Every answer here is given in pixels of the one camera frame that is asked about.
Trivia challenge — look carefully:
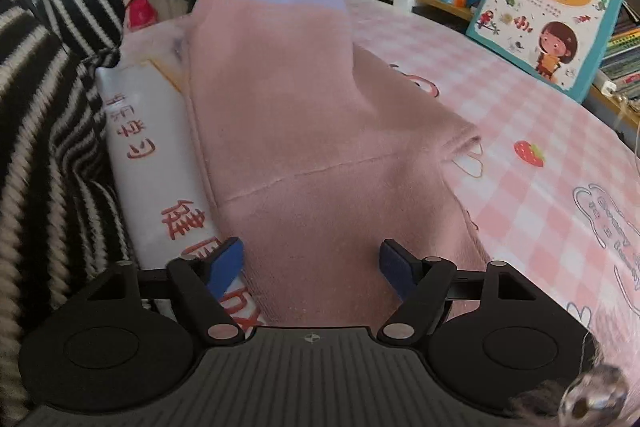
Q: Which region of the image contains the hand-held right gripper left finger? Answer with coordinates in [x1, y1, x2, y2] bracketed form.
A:
[72, 236, 247, 344]

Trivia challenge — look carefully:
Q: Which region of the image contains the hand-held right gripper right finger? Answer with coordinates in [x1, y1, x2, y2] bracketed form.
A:
[376, 238, 557, 348]

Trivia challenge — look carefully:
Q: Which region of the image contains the pink and purple sweater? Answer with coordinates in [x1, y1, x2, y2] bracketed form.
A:
[186, 0, 492, 329]

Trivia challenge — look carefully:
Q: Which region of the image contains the pink bag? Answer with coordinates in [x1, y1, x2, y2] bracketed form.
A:
[126, 0, 157, 32]

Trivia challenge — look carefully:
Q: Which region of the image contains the white cloth with red print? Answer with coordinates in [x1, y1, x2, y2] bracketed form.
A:
[94, 58, 267, 329]

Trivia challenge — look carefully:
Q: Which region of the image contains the pink checked cartoon bedsheet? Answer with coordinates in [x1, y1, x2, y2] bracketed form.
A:
[119, 0, 640, 360]

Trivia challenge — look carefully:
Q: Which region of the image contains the person's striped sweater torso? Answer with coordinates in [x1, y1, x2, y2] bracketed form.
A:
[0, 0, 143, 427]

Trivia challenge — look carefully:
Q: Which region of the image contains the furry charm with clear bead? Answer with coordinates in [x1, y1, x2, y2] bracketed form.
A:
[504, 336, 632, 427]

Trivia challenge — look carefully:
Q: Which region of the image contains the white charger plug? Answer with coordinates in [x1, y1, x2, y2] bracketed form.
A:
[594, 73, 622, 98]

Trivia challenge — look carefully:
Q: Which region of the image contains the teal children's picture book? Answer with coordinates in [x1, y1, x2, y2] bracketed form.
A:
[465, 0, 629, 104]

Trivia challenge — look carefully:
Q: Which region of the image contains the row of thin children's books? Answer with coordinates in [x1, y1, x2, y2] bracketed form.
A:
[599, 4, 640, 104]

